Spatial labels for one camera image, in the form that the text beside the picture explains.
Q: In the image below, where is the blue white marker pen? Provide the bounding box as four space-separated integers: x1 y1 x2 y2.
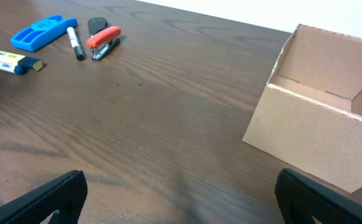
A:
0 61 27 75

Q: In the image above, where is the yellow black highlighter marker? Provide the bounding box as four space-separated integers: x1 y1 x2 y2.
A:
0 51 44 72

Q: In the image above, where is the blue plastic tool holder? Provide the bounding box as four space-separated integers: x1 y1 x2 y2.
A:
11 15 78 52

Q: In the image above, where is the black teardrop glue bottle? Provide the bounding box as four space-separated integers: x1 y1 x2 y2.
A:
87 17 108 37

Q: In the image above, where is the brown cardboard box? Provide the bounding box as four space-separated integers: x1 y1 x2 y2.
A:
243 24 362 192

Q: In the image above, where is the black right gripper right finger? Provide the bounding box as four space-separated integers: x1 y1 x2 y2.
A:
275 169 362 224

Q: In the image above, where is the black white marker pen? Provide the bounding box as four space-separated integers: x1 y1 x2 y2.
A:
67 27 85 61

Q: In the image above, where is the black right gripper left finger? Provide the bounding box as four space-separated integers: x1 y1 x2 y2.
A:
0 170 88 224

